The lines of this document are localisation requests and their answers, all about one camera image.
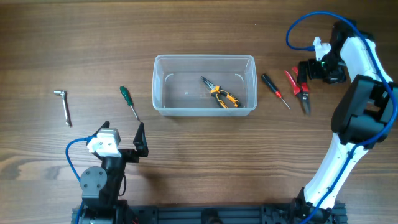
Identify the red handled wire stripper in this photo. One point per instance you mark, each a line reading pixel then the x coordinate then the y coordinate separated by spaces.
pixel 300 91

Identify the orange black long-nose pliers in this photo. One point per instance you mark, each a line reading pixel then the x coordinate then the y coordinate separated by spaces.
pixel 216 91

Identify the black red screwdriver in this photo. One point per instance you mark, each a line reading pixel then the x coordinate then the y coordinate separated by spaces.
pixel 267 80

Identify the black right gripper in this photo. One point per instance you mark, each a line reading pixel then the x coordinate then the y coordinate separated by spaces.
pixel 338 76

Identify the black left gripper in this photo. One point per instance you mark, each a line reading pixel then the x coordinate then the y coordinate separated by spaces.
pixel 139 141

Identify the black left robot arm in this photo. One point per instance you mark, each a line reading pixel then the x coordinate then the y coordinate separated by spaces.
pixel 103 185

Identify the green handled screwdriver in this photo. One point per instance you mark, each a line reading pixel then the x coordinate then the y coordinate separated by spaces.
pixel 126 94

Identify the clear plastic container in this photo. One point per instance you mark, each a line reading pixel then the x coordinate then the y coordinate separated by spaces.
pixel 177 88

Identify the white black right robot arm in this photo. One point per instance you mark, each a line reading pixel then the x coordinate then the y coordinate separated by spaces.
pixel 363 117

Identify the silver L-shaped socket wrench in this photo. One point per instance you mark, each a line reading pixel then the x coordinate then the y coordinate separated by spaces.
pixel 63 94

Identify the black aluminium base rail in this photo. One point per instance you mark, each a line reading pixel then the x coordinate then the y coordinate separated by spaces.
pixel 264 214

